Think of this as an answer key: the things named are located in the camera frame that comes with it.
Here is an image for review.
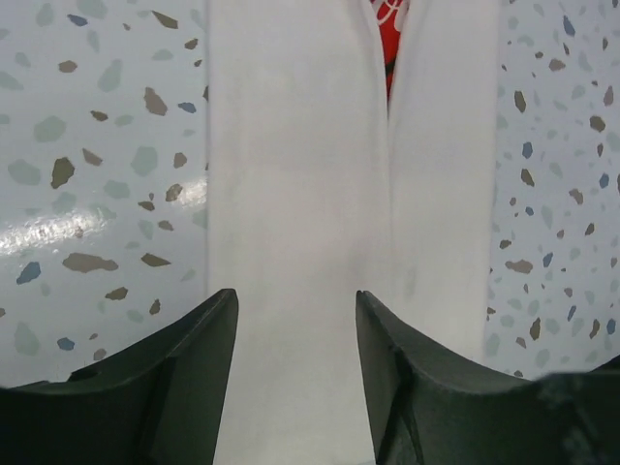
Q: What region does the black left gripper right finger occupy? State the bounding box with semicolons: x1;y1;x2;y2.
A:
356;292;619;465

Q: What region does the white t-shirt red print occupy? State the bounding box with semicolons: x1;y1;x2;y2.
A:
207;1;500;464

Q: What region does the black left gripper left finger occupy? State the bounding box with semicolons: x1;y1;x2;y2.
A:
1;289;238;465

